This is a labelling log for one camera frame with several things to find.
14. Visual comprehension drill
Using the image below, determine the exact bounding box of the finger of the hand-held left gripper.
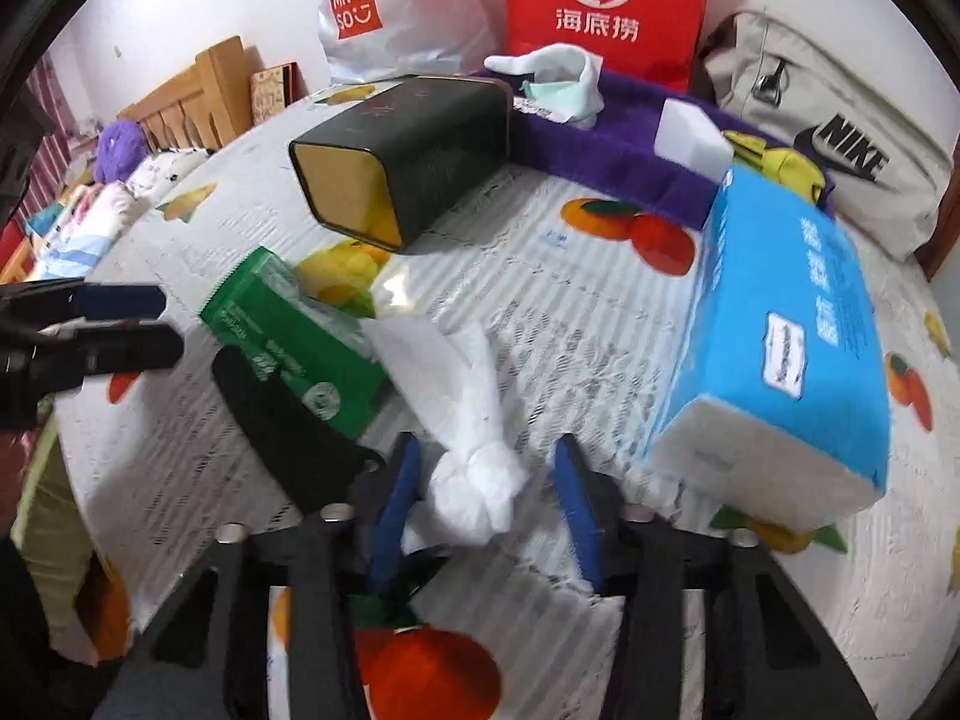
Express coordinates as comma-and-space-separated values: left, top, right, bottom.
67, 321, 186, 391
45, 281, 167, 322

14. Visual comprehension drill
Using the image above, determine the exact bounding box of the red striped cloth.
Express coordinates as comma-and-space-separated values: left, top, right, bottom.
30, 60, 76, 196

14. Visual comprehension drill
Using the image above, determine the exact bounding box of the pastel patterned blanket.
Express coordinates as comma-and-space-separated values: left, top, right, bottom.
22, 180, 151, 286

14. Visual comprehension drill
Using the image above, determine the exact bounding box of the fruit print tablecloth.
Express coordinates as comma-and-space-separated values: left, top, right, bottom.
56, 82, 960, 720

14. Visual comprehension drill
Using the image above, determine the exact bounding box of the white sponge block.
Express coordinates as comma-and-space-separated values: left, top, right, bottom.
654, 99, 734, 182

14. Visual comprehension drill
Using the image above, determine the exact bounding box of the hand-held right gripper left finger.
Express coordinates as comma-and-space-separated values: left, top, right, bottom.
124, 431, 425, 720

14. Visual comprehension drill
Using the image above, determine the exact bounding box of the red paper bag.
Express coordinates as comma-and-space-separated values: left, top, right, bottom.
501, 0, 712, 95

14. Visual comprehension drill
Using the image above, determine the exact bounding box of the grey waist bag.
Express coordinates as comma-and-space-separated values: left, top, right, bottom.
697, 11, 953, 260

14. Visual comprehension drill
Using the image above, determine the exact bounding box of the purple plush toy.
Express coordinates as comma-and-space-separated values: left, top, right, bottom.
94, 118, 151, 185

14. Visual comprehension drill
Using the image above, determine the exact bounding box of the green bed sheet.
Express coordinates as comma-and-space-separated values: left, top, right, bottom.
11, 420, 98, 661

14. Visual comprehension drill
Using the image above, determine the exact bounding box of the yellow small box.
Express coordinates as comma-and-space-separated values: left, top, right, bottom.
724, 131, 830, 203

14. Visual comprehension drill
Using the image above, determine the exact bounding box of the blue tissue pack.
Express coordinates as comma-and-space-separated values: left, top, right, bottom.
645, 165, 893, 533

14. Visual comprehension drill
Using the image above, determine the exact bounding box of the purple fabric storage tray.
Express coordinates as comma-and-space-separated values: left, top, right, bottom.
469, 67, 837, 230

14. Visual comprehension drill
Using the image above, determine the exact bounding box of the wooden headboard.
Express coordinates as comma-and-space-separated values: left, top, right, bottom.
116, 36, 260, 155

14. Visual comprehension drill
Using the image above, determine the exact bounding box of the dark green tin box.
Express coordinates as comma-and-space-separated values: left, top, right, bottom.
289, 75, 515, 254

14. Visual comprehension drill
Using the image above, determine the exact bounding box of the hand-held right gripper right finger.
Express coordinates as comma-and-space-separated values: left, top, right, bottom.
553, 433, 875, 720

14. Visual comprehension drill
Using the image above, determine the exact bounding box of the floral white pillow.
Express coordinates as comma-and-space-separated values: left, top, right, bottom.
124, 148, 211, 203

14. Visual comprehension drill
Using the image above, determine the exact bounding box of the white plastic shopping bag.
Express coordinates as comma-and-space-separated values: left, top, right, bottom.
315, 0, 500, 87

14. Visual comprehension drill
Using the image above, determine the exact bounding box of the green wet wipe packet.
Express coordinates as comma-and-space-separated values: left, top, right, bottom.
199, 246, 391, 440

